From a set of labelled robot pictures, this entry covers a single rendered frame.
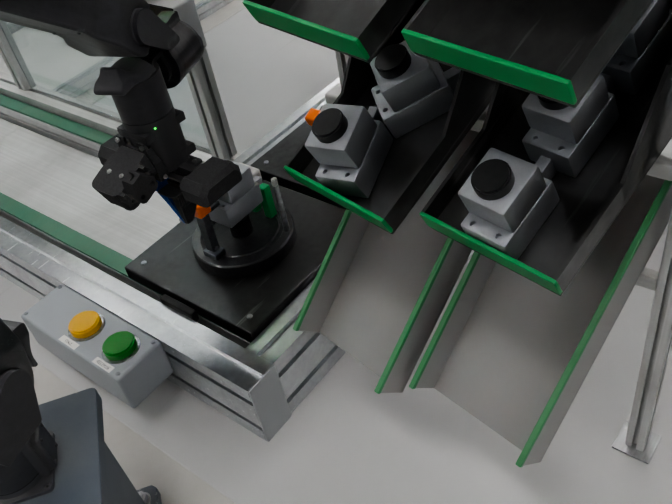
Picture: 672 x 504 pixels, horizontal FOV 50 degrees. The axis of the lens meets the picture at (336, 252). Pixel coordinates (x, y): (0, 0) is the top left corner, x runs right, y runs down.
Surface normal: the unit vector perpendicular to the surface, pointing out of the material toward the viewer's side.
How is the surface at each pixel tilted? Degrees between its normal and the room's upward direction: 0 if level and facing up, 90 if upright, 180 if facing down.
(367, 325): 45
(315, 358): 90
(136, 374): 90
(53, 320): 0
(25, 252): 0
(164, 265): 0
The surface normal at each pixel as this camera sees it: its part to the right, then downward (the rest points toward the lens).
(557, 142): -0.45, -0.43
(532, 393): -0.62, -0.14
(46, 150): -0.15, -0.73
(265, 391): 0.78, 0.32
